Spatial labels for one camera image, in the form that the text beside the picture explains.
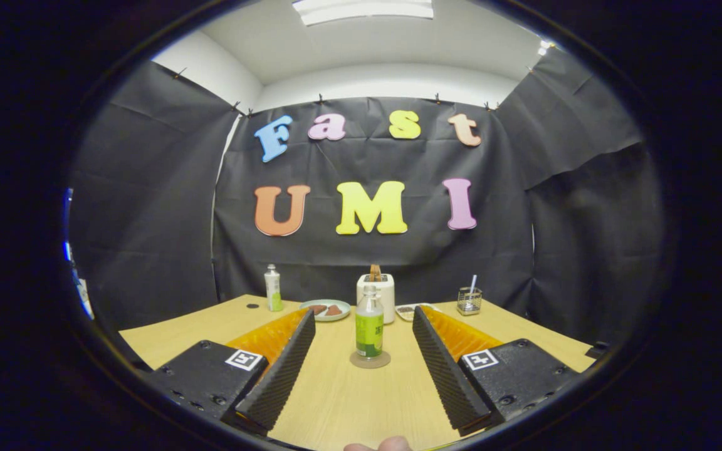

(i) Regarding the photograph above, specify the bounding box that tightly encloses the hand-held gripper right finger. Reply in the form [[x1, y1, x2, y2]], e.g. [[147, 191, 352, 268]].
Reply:
[[412, 305, 581, 437]]

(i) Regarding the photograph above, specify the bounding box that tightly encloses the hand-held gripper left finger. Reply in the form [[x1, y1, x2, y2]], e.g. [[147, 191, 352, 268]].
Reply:
[[148, 307, 317, 436]]

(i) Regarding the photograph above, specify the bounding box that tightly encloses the round brown coaster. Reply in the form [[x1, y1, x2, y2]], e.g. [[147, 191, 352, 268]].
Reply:
[[350, 350, 392, 370]]

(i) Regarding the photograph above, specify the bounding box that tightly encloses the green label juice bottle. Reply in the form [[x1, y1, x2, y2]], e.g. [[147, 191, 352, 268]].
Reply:
[[355, 285, 385, 360]]

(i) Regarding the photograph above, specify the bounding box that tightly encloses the small white green bottle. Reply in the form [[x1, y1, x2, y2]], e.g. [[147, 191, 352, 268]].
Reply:
[[264, 264, 283, 313]]

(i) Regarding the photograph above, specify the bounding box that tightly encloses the wooden table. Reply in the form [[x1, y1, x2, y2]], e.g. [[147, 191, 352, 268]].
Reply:
[[118, 294, 597, 451]]

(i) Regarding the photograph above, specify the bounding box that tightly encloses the pale green plate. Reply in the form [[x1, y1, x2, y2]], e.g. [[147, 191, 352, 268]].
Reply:
[[299, 299, 352, 323]]

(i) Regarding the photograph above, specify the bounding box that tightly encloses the white toaster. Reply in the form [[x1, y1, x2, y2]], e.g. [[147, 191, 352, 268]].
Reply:
[[356, 274, 395, 325]]

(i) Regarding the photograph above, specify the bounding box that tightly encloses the long ceiling light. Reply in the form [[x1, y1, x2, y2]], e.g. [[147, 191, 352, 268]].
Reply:
[[292, 0, 435, 26]]

